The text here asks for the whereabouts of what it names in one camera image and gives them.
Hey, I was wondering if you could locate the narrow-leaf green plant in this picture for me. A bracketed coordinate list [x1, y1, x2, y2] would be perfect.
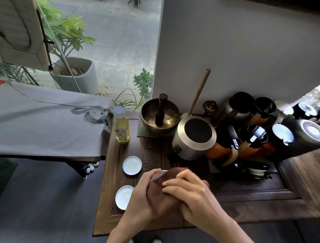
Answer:
[0, 62, 38, 86]

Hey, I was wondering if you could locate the dark wooden side table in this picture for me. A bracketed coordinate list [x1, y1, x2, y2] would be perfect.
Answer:
[92, 111, 320, 237]

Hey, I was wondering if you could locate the dark green square mat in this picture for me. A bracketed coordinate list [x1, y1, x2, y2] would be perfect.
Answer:
[137, 120, 177, 139]

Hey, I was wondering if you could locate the thin grey rod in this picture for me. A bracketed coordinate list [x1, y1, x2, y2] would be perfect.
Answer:
[37, 4, 82, 93]

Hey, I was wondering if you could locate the silver canister with black lid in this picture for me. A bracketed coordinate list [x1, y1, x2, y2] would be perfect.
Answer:
[170, 115, 217, 161]

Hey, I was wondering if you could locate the grey concrete planter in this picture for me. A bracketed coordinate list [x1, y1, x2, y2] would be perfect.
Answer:
[50, 57, 99, 95]

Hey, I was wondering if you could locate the brass singing bowl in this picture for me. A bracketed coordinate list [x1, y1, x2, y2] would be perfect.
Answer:
[140, 98, 181, 136]

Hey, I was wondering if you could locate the grey ink-painted cloth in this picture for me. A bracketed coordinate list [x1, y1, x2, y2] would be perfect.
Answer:
[0, 81, 119, 158]

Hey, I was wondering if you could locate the low dark wooden bench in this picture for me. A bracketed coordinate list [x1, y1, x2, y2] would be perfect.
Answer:
[0, 155, 107, 180]

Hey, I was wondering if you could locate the dark jug with pale lid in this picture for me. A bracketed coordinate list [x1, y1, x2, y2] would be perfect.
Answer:
[292, 102, 318, 120]

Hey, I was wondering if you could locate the person's left hand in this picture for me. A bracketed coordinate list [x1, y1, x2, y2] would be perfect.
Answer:
[117, 168, 163, 230]

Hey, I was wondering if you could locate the reddish brown cloth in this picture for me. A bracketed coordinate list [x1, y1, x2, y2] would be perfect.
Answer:
[146, 167, 210, 221]

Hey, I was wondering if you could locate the dried lotus pod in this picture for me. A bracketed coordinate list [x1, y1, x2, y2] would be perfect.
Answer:
[202, 100, 218, 115]

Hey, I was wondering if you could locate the black jug with white lid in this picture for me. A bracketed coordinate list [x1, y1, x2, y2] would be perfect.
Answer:
[266, 123, 295, 161]

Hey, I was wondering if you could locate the bottle of yellow liquid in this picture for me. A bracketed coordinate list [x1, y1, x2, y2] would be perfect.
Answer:
[112, 106, 130, 143]

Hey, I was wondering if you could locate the small green shrub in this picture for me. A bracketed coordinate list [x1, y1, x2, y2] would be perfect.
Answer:
[132, 68, 154, 99]

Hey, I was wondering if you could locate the broad-leaf potted plant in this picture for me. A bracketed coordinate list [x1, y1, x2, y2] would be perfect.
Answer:
[36, 0, 96, 75]

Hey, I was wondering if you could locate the cluster of white pebbles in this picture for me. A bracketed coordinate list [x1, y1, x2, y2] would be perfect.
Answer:
[82, 161, 100, 176]

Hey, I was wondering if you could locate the person's right hand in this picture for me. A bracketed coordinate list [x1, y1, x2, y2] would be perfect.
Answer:
[162, 169, 237, 237]

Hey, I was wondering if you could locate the long-bladed grass plant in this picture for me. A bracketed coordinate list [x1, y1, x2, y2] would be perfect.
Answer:
[96, 87, 150, 112]

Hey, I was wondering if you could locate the dark wooden mallet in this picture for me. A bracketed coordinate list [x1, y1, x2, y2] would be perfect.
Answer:
[155, 93, 168, 127]

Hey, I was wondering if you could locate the white bowl with black lid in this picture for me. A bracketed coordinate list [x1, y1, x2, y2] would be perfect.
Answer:
[246, 163, 270, 178]

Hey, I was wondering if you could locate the white saucer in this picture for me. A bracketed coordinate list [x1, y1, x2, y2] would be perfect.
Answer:
[115, 185, 135, 211]
[151, 170, 168, 182]
[122, 156, 143, 176]

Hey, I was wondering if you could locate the long bamboo pole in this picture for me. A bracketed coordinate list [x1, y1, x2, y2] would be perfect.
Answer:
[187, 69, 211, 116]

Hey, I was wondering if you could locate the silver jug with white top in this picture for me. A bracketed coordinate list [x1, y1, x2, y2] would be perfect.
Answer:
[274, 99, 294, 123]

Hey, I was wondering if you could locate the white canvas board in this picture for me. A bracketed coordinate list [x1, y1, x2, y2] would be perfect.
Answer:
[0, 0, 50, 72]

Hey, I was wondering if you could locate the orange jug with black lid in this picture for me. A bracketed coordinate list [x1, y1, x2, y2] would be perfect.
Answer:
[246, 96, 277, 126]
[204, 125, 242, 167]
[237, 124, 275, 158]

